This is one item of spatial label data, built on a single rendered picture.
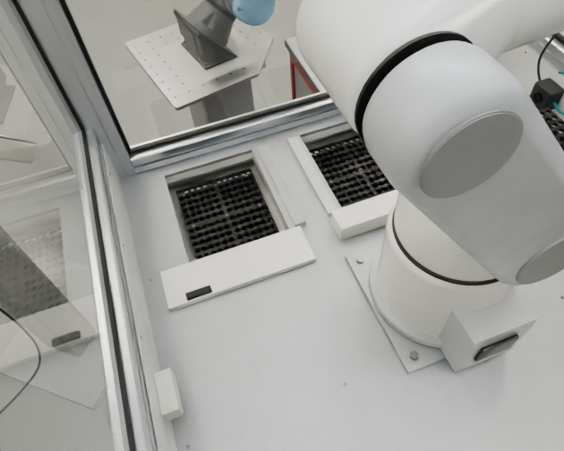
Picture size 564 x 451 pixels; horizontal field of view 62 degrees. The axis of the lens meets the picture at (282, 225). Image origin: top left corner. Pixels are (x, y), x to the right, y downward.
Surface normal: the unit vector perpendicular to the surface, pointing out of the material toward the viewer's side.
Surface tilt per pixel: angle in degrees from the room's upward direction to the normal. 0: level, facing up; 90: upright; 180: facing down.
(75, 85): 90
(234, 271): 0
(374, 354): 0
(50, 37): 90
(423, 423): 0
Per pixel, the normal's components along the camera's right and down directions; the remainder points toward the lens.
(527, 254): 0.33, 0.74
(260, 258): -0.06, -0.60
